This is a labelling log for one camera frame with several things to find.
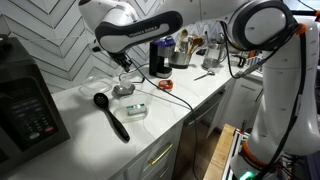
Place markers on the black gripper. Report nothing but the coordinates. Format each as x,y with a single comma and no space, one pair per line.
120,58

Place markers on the clear plastic measuring cup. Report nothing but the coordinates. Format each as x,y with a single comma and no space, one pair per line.
126,81

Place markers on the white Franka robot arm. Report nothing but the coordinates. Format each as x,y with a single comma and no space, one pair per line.
283,83

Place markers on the small round metallic plate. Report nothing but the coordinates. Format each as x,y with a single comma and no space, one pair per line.
118,90

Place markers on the black microwave oven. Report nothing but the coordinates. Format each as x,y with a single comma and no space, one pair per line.
26,110

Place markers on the black and steel coffee maker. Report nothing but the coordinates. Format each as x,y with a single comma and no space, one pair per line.
156,60

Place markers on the orange heart cookie cutter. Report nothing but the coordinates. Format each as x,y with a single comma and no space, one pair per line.
160,84

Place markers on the clear plastic lid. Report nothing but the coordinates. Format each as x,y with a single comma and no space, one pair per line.
95,86

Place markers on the clear plastic container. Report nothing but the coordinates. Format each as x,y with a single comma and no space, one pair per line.
121,115

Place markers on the metal utensil holder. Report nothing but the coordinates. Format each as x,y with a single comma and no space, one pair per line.
180,60

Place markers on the black slotted spoon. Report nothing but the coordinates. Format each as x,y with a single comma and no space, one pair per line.
115,121

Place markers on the light wooden spoon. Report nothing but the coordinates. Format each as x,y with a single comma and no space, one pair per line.
184,34

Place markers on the brown wooden utensil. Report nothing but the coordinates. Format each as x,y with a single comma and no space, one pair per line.
197,41

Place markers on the glass pitcher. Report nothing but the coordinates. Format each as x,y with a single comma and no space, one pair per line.
211,60

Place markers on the wooden board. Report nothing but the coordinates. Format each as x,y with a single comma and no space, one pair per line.
218,156

